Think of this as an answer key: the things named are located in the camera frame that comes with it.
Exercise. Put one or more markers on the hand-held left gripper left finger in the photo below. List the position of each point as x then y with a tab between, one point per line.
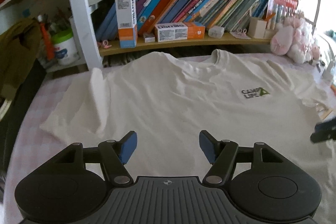
128	146

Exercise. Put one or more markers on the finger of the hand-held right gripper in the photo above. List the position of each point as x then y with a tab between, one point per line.
323	137
326	125

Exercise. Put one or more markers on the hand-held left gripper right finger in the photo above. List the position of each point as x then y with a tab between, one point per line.
206	146

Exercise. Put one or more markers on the cream printed t-shirt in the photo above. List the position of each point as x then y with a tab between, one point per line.
170	98

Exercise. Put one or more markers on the white power strip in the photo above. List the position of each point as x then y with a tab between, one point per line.
329	73

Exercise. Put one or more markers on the pink white plush toy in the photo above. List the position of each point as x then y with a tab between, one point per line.
296	37

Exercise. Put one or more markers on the pink checked cartoon mat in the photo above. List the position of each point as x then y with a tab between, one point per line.
34	108

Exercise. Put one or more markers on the small flat box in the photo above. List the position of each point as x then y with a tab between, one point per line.
148	37

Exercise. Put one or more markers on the white tub green lid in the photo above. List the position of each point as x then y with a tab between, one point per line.
64	50

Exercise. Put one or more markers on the small white box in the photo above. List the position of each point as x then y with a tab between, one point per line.
216	31

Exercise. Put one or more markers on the black chair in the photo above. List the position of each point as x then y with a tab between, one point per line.
15	119

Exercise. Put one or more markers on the long orange white box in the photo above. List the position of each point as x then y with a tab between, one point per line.
173	32

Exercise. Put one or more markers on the beige pen holder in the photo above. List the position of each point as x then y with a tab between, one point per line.
257	28

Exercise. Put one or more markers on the clear plastic package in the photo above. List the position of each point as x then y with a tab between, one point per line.
278	14

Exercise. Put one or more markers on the tall orange white box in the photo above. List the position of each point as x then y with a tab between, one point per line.
126	19

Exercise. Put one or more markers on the white framed wooden bookshelf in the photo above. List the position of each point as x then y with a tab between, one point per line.
78	16

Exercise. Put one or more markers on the olive green bag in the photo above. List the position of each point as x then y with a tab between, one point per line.
18	50

